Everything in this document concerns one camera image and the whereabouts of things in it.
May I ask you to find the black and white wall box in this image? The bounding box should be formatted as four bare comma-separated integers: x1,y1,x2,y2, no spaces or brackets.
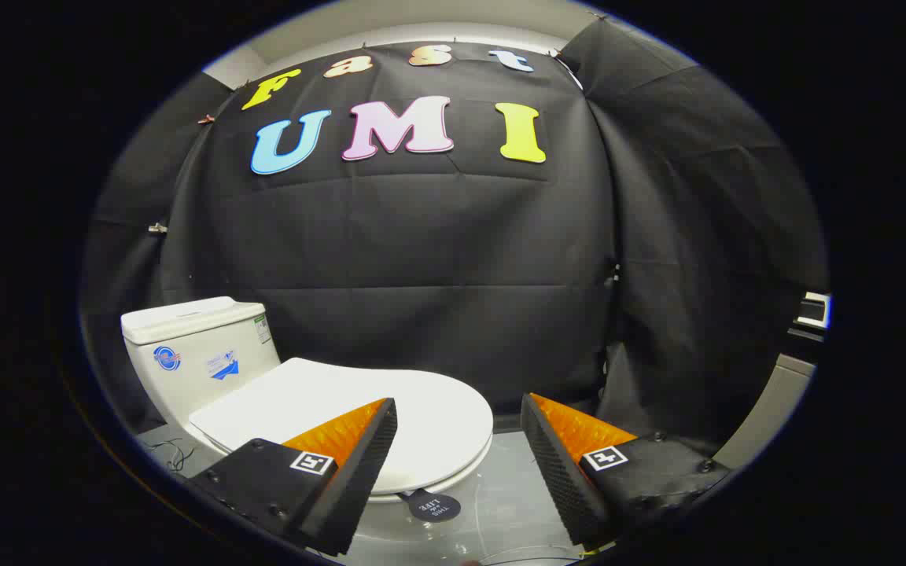
795,291,833,331

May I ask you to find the black backdrop cloth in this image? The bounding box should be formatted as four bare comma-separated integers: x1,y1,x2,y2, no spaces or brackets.
79,16,830,472

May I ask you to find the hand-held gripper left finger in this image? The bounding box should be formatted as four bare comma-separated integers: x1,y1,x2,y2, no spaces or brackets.
186,397,399,557

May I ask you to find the white toilet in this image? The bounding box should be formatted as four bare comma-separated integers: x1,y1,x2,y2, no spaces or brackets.
121,296,495,545

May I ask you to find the black floor cable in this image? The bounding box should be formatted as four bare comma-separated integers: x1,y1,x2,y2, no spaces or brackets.
142,439,196,474

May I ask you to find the white toilet lid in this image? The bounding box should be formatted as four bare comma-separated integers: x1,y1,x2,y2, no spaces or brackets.
188,358,494,496

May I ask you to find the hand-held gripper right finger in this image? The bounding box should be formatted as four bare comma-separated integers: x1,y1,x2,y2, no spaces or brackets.
520,392,733,551

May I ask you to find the black round lid pull tab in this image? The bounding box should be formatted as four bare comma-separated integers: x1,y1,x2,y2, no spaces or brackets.
398,487,462,523

